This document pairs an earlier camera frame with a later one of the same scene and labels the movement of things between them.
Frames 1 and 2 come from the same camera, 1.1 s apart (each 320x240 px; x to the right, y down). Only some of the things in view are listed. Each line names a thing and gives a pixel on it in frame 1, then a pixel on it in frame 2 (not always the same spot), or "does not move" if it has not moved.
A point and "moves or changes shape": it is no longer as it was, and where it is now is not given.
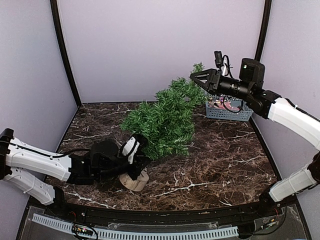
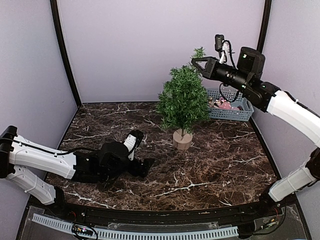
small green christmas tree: [166, 122] moves or changes shape
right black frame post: [260, 46] does not move
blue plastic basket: [225, 107] does not move
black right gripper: [214, 82] -> [207, 72]
